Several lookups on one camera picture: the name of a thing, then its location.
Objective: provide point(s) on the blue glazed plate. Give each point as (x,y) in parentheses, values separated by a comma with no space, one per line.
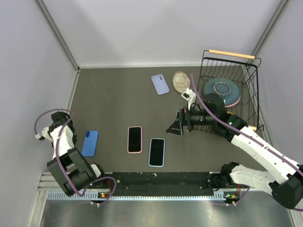
(227,89)

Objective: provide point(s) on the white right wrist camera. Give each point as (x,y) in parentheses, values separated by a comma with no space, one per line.
(190,96)

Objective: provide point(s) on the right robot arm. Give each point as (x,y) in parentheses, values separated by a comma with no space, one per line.
(282,177)

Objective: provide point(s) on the purple-edged black phone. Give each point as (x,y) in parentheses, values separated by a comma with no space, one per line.
(157,152)

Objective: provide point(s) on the blue phone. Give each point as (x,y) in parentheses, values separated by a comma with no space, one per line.
(90,144)

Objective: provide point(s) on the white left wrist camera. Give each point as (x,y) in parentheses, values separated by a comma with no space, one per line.
(43,135)

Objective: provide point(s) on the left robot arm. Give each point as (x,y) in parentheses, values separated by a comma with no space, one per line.
(68,166)

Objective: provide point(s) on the speckled oval dish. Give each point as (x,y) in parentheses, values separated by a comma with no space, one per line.
(181,81)

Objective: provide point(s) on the pink plate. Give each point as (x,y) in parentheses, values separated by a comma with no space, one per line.
(233,104)

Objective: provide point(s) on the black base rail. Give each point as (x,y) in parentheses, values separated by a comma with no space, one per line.
(171,183)

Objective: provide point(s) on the grey cable duct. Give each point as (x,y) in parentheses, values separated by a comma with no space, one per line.
(101,196)

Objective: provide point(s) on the black wire dish rack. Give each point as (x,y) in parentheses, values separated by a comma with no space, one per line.
(234,77)

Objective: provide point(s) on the pink phone case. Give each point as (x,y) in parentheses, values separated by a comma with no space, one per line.
(128,139)

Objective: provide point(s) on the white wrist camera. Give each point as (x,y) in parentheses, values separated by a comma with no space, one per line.
(43,135)
(190,96)

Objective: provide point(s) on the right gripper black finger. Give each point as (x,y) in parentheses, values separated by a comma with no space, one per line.
(176,128)
(182,116)

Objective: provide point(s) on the lavender phone case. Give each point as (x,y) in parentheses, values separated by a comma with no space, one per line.
(160,84)

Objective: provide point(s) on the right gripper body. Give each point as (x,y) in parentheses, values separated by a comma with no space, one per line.
(200,117)

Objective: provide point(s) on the light blue phone case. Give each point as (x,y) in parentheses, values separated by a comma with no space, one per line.
(149,152)

